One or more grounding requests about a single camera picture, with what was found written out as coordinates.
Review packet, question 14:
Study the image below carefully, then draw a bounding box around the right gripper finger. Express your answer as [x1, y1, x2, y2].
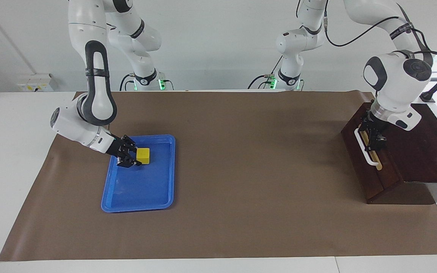
[121, 134, 138, 151]
[116, 156, 142, 168]

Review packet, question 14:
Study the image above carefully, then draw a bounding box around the yellow cube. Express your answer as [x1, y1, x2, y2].
[135, 147, 151, 165]

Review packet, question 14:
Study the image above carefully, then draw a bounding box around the dark wooden drawer cabinet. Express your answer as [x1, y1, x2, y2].
[341, 102, 437, 205]

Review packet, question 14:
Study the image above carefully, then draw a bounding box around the blue plastic tray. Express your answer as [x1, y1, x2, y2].
[101, 135, 176, 213]

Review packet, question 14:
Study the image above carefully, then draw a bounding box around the brown paper table mat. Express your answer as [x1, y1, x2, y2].
[0, 90, 437, 262]

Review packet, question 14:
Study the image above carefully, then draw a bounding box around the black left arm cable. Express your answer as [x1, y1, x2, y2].
[322, 0, 437, 76]

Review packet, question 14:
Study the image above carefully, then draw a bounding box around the white wall outlet box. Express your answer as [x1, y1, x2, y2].
[16, 73, 54, 93]

